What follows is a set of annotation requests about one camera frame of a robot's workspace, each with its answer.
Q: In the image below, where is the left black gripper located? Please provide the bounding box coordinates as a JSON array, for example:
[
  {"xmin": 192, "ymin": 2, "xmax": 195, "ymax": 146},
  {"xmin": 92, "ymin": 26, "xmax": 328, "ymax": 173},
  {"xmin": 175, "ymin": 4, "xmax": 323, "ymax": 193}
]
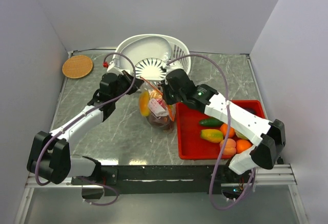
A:
[{"xmin": 111, "ymin": 69, "xmax": 143, "ymax": 101}]

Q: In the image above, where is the clear zip top bag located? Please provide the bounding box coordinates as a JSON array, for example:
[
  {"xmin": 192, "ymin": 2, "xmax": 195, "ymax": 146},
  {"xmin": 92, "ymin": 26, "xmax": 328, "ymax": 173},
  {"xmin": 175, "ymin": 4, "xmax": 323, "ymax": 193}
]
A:
[{"xmin": 140, "ymin": 78, "xmax": 176, "ymax": 122}]

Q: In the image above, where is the yellow orange mango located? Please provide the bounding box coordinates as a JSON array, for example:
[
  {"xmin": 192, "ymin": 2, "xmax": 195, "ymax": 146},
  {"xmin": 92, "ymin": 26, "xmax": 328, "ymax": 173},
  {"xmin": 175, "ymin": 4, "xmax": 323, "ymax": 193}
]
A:
[{"xmin": 138, "ymin": 91, "xmax": 150, "ymax": 117}]

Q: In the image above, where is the dark purple mangosteen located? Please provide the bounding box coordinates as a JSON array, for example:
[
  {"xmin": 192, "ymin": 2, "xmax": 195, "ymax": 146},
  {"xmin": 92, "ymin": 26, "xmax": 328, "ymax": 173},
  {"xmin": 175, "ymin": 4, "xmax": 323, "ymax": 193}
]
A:
[{"xmin": 147, "ymin": 115, "xmax": 174, "ymax": 131}]

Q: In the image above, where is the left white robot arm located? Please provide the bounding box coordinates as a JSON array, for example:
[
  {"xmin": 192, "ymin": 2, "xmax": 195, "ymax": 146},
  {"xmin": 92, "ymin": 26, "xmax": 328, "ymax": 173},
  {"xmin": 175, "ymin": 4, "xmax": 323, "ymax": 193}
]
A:
[{"xmin": 27, "ymin": 71, "xmax": 144, "ymax": 184}]

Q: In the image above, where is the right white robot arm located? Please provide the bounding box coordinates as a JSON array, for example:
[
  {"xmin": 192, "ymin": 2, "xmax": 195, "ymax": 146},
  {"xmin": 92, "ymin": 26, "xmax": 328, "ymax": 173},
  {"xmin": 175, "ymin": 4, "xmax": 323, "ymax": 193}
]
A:
[{"xmin": 161, "ymin": 69, "xmax": 285, "ymax": 182}]

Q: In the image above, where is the white plastic dish basket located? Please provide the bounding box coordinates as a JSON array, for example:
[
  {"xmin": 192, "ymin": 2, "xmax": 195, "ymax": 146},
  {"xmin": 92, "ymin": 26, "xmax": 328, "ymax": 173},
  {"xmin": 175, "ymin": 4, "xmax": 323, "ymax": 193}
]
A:
[{"xmin": 107, "ymin": 34, "xmax": 191, "ymax": 86}]

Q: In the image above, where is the striped round plate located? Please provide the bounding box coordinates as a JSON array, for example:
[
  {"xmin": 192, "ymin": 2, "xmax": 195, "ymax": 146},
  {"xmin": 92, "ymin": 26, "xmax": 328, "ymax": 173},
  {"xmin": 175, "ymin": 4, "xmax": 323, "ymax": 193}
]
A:
[{"xmin": 135, "ymin": 58, "xmax": 167, "ymax": 80}]

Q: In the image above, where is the round woven coaster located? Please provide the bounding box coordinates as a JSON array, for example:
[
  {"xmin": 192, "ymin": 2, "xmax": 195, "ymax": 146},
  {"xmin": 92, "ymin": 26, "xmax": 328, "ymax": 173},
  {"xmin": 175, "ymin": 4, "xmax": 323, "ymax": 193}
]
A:
[{"xmin": 62, "ymin": 55, "xmax": 93, "ymax": 79}]

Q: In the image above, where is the white oval plate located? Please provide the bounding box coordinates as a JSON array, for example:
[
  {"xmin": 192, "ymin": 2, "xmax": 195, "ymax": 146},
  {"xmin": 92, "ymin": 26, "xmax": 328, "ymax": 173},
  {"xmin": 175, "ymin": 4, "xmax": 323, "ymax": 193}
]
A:
[{"xmin": 120, "ymin": 36, "xmax": 172, "ymax": 65}]

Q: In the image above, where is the green cucumber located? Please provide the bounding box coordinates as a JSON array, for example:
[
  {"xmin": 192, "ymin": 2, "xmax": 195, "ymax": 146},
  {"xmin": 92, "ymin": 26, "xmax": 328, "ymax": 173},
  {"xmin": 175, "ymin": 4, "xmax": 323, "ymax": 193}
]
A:
[{"xmin": 199, "ymin": 117, "xmax": 224, "ymax": 127}]

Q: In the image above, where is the red plastic tray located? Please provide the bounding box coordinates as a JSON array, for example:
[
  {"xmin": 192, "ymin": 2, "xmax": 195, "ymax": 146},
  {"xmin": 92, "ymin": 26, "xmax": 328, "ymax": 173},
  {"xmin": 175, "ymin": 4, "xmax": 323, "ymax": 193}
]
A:
[{"xmin": 176, "ymin": 100, "xmax": 265, "ymax": 160}]

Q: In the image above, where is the purple eggplant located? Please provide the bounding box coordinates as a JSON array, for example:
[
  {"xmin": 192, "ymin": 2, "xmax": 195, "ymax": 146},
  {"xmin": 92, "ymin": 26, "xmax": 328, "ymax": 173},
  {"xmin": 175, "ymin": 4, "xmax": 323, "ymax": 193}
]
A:
[{"xmin": 245, "ymin": 108, "xmax": 256, "ymax": 115}]

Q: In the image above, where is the green cabbage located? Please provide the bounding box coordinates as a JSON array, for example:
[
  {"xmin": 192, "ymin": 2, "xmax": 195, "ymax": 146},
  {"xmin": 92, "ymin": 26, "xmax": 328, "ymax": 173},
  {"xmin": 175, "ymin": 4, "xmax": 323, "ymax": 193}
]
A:
[{"xmin": 235, "ymin": 130, "xmax": 249, "ymax": 140}]

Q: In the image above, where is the orange peach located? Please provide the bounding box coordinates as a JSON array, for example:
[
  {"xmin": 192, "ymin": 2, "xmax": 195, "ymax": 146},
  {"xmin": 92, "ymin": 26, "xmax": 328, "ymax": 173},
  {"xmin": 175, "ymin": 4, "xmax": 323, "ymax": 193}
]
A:
[{"xmin": 219, "ymin": 138, "xmax": 237, "ymax": 156}]

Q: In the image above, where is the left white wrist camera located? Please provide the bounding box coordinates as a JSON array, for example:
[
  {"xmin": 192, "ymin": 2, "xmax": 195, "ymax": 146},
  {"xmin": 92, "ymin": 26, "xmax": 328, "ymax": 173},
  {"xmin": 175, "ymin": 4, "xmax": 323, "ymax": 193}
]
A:
[{"xmin": 102, "ymin": 60, "xmax": 122, "ymax": 75}]

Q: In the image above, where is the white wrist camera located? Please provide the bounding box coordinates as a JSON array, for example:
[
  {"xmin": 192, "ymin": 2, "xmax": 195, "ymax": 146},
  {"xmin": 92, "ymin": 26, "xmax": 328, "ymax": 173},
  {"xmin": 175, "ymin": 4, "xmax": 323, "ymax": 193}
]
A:
[
  {"xmin": 102, "ymin": 60, "xmax": 122, "ymax": 75},
  {"xmin": 162, "ymin": 61, "xmax": 183, "ymax": 73}
]

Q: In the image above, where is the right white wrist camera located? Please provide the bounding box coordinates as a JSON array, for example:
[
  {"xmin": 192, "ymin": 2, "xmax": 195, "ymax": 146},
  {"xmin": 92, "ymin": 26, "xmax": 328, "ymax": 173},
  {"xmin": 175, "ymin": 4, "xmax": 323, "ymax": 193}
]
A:
[{"xmin": 162, "ymin": 61, "xmax": 183, "ymax": 73}]

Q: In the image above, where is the black base frame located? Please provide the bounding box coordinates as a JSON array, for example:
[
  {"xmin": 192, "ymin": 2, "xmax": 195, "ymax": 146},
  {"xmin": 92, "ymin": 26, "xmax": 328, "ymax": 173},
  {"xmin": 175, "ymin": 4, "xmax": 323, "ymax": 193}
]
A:
[{"xmin": 71, "ymin": 157, "xmax": 254, "ymax": 200}]

